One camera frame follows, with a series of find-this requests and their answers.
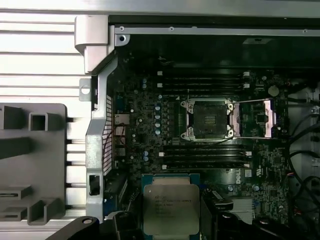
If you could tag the silver chipset heatsink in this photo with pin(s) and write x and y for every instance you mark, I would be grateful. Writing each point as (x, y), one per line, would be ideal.
(243, 207)

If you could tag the CPU socket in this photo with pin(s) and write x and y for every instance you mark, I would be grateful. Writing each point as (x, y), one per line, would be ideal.
(207, 120)

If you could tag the silver CPU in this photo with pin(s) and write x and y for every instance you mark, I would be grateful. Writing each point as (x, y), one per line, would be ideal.
(171, 205)

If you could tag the grey parts rack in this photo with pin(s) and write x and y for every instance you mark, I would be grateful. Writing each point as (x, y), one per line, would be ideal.
(50, 162)

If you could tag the black RAM slot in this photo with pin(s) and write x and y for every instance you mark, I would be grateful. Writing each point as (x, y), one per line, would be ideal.
(212, 74)
(212, 85)
(212, 79)
(205, 165)
(205, 154)
(205, 148)
(205, 159)
(212, 91)

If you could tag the metal socket cover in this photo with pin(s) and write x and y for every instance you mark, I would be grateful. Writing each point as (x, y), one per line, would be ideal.
(270, 120)

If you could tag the black PC case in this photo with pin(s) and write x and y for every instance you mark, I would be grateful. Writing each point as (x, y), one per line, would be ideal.
(96, 150)

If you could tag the round coin battery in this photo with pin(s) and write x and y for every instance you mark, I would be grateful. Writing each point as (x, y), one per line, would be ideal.
(273, 90)

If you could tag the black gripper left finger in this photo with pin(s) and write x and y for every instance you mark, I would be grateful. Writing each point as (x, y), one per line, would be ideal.
(120, 227)

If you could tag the green motherboard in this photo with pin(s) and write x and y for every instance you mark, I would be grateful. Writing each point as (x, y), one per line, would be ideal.
(270, 160)

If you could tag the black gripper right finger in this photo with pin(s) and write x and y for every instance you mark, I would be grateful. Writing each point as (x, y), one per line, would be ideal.
(225, 228)

